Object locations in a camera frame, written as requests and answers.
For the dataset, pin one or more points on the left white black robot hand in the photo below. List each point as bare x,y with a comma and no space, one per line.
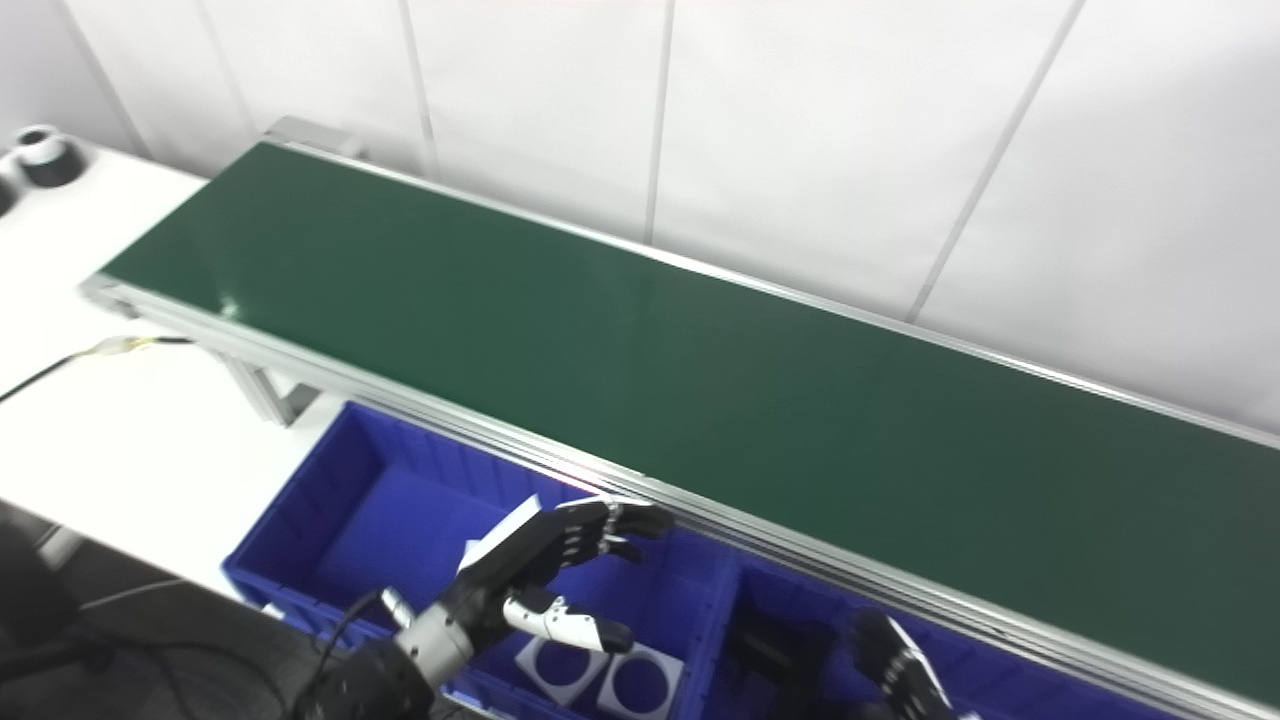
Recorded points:
520,565

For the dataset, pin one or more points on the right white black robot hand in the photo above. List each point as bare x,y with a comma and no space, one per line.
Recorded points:
900,670

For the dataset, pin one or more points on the blue bin holding black parts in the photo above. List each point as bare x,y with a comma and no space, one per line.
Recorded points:
1000,680

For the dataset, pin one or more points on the white square part round hole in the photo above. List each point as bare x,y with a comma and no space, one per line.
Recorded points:
530,680
672,670

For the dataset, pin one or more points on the blue bin holding white parts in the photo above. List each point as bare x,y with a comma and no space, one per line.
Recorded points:
380,510

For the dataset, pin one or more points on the aluminium conveyor leg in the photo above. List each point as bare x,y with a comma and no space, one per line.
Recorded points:
270,390

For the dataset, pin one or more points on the grey conveyor motor housing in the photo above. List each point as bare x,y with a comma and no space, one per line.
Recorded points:
310,135

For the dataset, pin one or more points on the black white tape roll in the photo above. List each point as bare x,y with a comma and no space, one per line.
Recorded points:
55,165

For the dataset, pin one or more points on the green conveyor belt aluminium frame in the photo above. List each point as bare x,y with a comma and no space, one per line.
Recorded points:
700,380

